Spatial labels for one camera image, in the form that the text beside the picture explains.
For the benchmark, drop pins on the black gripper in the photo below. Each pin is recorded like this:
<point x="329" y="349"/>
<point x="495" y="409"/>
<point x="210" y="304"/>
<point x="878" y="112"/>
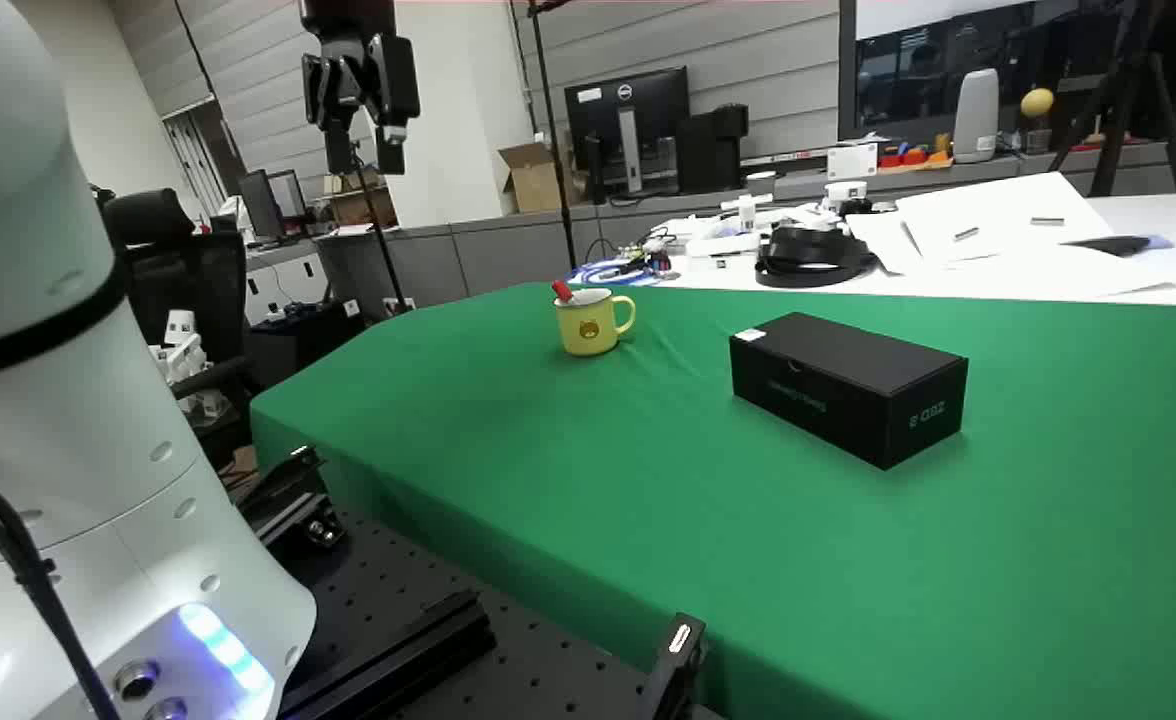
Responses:
<point x="342" y="83"/>

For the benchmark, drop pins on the red marker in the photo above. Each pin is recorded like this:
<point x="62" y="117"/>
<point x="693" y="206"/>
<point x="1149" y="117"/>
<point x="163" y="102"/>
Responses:
<point x="560" y="289"/>

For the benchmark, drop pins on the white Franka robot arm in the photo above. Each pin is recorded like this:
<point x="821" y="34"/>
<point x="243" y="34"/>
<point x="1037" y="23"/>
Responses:
<point x="55" y="400"/>

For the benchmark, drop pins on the yellow mug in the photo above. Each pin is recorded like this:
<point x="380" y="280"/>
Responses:
<point x="588" y="332"/>

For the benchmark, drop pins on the brown cardboard box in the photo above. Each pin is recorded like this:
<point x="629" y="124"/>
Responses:
<point x="535" y="181"/>

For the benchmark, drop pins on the black office chair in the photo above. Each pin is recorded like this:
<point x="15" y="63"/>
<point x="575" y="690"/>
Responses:
<point x="190" y="272"/>

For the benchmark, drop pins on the black Dell monitor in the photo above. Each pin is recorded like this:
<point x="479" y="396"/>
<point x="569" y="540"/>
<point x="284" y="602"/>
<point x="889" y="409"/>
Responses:
<point x="654" y="112"/>

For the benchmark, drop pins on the black desktop computer box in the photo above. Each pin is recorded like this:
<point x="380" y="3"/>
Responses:
<point x="709" y="150"/>

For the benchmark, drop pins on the green table cloth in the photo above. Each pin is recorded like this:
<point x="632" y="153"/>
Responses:
<point x="614" y="507"/>

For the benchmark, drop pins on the small white box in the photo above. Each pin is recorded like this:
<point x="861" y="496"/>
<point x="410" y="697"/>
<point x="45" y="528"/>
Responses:
<point x="849" y="161"/>

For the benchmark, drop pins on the black rectangular box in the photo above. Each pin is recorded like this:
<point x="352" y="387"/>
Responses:
<point x="843" y="387"/>

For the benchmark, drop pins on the orange object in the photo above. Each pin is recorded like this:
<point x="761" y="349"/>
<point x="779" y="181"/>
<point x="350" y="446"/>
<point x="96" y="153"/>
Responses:
<point x="919" y="157"/>

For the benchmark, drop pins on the white speaker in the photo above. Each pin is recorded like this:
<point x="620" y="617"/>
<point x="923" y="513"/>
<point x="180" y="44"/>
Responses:
<point x="979" y="117"/>

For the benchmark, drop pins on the white paper sheet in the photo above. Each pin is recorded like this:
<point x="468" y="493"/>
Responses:
<point x="1003" y="221"/>

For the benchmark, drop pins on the yellow ball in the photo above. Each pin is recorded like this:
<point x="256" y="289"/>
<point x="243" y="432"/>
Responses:
<point x="1037" y="102"/>

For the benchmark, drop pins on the black flat pad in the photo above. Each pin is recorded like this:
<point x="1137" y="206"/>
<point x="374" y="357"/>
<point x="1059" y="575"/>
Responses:
<point x="1115" y="246"/>

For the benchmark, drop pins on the black tripod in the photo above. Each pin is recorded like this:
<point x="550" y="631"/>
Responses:
<point x="1131" y="83"/>

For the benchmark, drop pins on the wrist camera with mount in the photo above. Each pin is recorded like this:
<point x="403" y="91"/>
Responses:
<point x="396" y="83"/>

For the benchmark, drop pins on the black camera stand pole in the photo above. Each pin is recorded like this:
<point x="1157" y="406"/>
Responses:
<point x="380" y="240"/>

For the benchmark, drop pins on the black metal mount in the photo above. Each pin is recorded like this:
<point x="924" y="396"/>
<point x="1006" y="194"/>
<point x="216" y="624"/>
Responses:
<point x="293" y="500"/>

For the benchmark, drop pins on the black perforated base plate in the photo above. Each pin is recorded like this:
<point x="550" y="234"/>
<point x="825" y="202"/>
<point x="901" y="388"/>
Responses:
<point x="390" y="584"/>

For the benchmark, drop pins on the large dark wall screen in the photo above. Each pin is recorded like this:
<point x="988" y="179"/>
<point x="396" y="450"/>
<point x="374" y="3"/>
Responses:
<point x="932" y="64"/>

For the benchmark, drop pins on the black clamp bracket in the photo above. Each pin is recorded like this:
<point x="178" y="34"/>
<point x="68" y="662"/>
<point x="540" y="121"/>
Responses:
<point x="679" y="665"/>

